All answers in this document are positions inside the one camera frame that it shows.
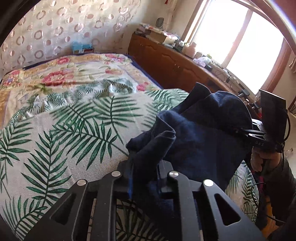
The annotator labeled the person's right hand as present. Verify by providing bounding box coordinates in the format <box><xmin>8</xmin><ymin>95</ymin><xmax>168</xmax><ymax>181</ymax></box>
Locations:
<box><xmin>250</xmin><ymin>147</ymin><xmax>281</xmax><ymax>172</ymax></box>

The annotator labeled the bright window with frame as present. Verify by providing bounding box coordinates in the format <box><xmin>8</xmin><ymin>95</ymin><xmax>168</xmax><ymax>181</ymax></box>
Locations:
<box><xmin>183</xmin><ymin>1</ymin><xmax>292</xmax><ymax>94</ymax></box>

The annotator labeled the brown wooden side cabinet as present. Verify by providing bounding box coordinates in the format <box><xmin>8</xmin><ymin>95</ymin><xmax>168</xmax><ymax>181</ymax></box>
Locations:
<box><xmin>128</xmin><ymin>33</ymin><xmax>237</xmax><ymax>94</ymax></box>

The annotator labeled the navy printed t-shirt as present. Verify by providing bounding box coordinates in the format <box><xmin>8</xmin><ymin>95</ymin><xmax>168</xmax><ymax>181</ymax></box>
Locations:
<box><xmin>125</xmin><ymin>82</ymin><xmax>254</xmax><ymax>232</ymax></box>

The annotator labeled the floral and fern bedspread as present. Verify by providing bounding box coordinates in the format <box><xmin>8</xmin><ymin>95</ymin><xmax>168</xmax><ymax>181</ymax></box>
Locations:
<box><xmin>0</xmin><ymin>52</ymin><xmax>260</xmax><ymax>241</ymax></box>

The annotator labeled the small round desk fan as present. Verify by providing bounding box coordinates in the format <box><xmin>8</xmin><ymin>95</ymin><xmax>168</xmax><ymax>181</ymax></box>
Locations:
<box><xmin>155</xmin><ymin>17</ymin><xmax>164</xmax><ymax>30</ymax></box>

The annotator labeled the cardboard box on cabinet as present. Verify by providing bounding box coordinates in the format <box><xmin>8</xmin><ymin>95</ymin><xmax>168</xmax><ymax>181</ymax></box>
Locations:
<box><xmin>149</xmin><ymin>32</ymin><xmax>175</xmax><ymax>44</ymax></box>

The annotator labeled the white circle-pattern curtain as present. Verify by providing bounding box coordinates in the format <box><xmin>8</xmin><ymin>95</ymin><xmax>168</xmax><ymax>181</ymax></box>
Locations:
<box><xmin>1</xmin><ymin>1</ymin><xmax>143</xmax><ymax>74</ymax></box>

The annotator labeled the light blue box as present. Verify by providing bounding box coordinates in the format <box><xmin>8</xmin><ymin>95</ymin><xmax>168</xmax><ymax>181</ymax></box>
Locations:
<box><xmin>71</xmin><ymin>42</ymin><xmax>94</xmax><ymax>55</ymax></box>

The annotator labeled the dark right sleeve forearm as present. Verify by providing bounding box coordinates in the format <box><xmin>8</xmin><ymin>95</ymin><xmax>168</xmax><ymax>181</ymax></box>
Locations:
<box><xmin>263</xmin><ymin>155</ymin><xmax>295</xmax><ymax>240</ymax></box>

